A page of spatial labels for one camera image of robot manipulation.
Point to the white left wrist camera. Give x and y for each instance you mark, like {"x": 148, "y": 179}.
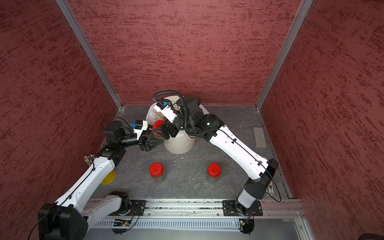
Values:
{"x": 139, "y": 127}

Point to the yellow pencil cup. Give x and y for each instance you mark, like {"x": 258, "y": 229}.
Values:
{"x": 109, "y": 178}

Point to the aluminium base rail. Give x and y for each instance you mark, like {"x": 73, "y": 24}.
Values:
{"x": 214, "y": 208}

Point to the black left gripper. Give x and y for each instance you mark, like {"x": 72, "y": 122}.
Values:
{"x": 142, "y": 141}

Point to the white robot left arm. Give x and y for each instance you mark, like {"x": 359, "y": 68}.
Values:
{"x": 66, "y": 218}

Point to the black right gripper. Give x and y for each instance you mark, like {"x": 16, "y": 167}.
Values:
{"x": 166, "y": 127}

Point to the cream plastic trash bin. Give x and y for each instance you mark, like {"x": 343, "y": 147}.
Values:
{"x": 180, "y": 144}

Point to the white printed bin liner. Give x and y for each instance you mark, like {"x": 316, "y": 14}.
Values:
{"x": 153, "y": 115}

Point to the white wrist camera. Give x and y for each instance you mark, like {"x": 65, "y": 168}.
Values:
{"x": 165, "y": 109}
{"x": 139, "y": 127}

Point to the red lid jar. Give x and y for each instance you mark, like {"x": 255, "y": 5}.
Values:
{"x": 157, "y": 130}
{"x": 157, "y": 172}
{"x": 213, "y": 172}

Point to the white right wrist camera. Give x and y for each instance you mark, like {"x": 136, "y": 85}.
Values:
{"x": 165, "y": 109}

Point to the grey rectangular pad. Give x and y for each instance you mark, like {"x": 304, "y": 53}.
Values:
{"x": 259, "y": 136}

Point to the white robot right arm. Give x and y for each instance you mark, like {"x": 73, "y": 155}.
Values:
{"x": 212, "y": 119}

